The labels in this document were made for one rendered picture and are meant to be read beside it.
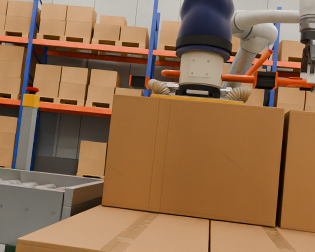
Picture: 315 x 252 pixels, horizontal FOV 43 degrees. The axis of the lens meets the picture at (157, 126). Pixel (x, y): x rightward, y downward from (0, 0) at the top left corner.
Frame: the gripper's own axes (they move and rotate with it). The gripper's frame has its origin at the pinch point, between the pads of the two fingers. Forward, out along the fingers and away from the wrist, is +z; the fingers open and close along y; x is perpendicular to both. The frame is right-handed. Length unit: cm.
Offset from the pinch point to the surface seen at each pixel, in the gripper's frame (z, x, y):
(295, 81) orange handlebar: 0.2, -5.0, 4.3
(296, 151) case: 27.2, -5.5, 19.7
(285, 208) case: 47, -8, 20
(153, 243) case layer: 53, -44, 68
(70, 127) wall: -12, -402, -812
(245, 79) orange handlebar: 1.0, -23.7, 4.0
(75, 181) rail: 50, -98, -29
